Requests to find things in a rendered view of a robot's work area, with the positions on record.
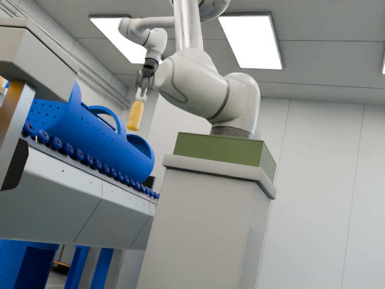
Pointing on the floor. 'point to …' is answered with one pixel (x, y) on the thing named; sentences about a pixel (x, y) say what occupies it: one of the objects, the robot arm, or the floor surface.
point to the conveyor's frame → (16, 166)
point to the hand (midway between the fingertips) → (141, 94)
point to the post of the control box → (13, 120)
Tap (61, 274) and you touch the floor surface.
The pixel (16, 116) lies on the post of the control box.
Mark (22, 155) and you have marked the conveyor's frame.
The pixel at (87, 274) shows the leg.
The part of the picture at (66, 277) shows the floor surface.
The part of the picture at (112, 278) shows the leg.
